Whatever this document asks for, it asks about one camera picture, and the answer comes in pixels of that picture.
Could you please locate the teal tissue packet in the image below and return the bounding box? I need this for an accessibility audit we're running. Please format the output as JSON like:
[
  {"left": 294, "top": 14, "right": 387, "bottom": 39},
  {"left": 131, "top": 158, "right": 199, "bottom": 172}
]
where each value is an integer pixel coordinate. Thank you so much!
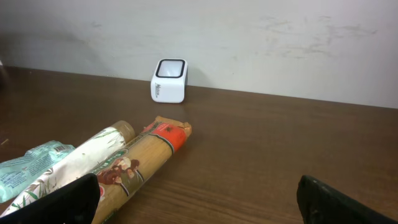
[{"left": 1, "top": 141, "right": 75, "bottom": 203}]

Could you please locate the white barcode scanner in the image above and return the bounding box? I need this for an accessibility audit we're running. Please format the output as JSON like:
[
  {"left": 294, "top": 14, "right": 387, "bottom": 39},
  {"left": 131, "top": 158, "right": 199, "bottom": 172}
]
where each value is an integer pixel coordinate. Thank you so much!
[{"left": 150, "top": 58, "right": 188, "bottom": 103}]

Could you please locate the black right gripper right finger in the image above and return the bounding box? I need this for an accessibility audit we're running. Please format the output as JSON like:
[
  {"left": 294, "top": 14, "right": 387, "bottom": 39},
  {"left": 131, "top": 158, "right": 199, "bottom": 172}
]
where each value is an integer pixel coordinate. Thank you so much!
[{"left": 297, "top": 175, "right": 397, "bottom": 224}]

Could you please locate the white tube with brown cap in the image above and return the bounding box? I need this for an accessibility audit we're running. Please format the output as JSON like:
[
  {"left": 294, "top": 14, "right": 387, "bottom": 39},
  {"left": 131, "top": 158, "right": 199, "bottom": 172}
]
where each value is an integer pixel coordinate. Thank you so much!
[{"left": 1, "top": 121, "right": 136, "bottom": 217}]

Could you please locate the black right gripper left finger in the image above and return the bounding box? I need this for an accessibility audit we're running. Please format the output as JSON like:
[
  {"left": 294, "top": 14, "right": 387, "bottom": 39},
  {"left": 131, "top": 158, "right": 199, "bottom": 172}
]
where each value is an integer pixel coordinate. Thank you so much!
[{"left": 1, "top": 174, "right": 100, "bottom": 224}]

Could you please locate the orange spaghetti packet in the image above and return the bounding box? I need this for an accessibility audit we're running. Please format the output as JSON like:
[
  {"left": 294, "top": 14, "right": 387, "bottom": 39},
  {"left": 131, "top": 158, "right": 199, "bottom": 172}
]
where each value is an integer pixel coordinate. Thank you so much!
[{"left": 90, "top": 116, "right": 192, "bottom": 223}]

